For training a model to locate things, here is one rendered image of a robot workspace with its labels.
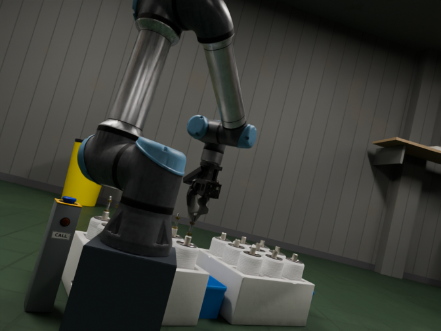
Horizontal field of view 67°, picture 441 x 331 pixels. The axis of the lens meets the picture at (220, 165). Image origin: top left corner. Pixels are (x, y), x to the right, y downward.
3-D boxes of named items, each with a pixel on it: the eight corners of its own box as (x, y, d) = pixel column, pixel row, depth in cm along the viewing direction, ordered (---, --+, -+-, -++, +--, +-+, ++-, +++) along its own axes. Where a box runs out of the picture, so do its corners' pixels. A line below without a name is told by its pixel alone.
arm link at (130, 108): (108, 188, 70) (185, -35, 78) (63, 174, 77) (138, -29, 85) (144, 198, 80) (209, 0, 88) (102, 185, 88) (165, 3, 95)
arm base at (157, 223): (170, 262, 65) (183, 213, 66) (92, 244, 63) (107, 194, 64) (170, 247, 80) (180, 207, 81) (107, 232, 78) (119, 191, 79)
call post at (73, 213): (51, 312, 96) (82, 207, 98) (24, 312, 92) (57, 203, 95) (49, 302, 102) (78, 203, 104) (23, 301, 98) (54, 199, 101)
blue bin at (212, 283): (220, 319, 124) (228, 287, 125) (195, 319, 118) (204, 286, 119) (186, 289, 150) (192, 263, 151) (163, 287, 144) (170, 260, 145)
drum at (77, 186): (101, 205, 357) (117, 150, 362) (93, 209, 318) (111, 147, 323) (64, 196, 351) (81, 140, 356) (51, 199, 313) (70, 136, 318)
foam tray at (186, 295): (196, 326, 113) (210, 273, 114) (78, 326, 92) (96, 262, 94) (155, 284, 146) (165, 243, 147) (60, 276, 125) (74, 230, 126)
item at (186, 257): (159, 298, 110) (174, 244, 112) (159, 288, 119) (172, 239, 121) (188, 303, 112) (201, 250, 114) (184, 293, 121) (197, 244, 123)
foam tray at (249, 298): (305, 326, 141) (315, 284, 142) (231, 325, 122) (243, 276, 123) (252, 291, 175) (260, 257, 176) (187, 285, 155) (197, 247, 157)
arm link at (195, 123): (217, 115, 102) (231, 126, 112) (188, 111, 108) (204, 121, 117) (210, 140, 102) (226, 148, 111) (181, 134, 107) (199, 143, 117)
